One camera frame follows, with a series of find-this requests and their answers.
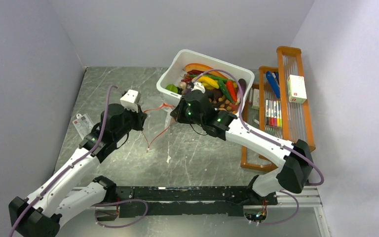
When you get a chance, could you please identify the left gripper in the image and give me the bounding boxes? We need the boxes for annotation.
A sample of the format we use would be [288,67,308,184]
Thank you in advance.
[114,104,147,141]

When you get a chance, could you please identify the clear zip top bag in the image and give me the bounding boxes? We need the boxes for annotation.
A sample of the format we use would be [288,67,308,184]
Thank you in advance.
[142,96,175,153]

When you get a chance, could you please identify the green toy chili pepper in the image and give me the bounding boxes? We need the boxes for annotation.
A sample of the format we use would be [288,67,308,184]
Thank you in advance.
[218,80,234,104]

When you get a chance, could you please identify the orange toy carrot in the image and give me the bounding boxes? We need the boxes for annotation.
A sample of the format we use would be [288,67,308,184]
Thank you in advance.
[226,80,237,104]

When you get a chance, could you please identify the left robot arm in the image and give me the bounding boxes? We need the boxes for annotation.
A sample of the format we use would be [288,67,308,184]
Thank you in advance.
[8,102,147,237]

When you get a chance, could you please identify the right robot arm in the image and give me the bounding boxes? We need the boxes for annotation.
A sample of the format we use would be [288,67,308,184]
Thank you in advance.
[170,90,315,204]

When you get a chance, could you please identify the white plastic food bin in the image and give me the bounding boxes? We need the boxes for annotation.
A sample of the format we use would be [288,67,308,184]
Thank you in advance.
[156,49,255,115]

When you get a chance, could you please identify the green toy lime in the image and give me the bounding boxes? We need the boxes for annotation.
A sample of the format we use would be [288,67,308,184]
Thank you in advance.
[165,84,179,94]

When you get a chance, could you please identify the red toy grapes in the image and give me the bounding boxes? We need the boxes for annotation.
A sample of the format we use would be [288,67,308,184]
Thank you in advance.
[181,74,194,86]

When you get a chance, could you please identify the yellow toy banana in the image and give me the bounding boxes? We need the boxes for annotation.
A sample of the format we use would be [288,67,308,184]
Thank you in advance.
[197,76,219,89]

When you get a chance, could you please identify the white tag card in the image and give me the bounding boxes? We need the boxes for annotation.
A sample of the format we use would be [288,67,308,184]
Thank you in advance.
[73,114,94,139]

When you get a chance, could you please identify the orange toy melon slice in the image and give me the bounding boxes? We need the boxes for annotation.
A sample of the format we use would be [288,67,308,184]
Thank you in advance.
[184,63,227,79]

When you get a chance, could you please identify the dark purple toy eggplant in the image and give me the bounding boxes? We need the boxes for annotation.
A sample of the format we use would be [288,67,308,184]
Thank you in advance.
[238,79,247,98]

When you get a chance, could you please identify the set of coloured markers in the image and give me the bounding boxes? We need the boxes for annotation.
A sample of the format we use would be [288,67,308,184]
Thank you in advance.
[265,99,283,128]

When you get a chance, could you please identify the orange wooden rack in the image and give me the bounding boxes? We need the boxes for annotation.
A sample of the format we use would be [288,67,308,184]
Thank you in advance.
[240,46,317,172]

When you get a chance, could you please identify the white small carton box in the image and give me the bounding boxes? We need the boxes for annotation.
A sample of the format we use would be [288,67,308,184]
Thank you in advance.
[287,75,307,104]

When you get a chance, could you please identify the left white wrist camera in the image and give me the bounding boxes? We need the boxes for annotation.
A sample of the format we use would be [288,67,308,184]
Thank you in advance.
[120,89,141,113]

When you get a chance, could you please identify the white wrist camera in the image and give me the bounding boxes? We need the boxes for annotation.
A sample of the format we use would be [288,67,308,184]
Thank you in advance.
[120,89,141,113]
[191,82,206,93]

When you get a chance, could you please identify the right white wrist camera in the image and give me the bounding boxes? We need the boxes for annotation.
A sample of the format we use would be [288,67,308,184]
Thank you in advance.
[191,82,206,93]

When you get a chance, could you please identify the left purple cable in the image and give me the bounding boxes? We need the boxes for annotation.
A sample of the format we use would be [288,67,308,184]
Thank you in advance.
[8,85,149,237]

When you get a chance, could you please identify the blue handled tool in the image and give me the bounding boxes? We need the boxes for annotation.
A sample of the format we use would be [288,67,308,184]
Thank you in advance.
[265,71,280,99]

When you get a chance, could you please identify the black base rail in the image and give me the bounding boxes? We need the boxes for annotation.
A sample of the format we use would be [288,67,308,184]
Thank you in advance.
[100,186,278,218]

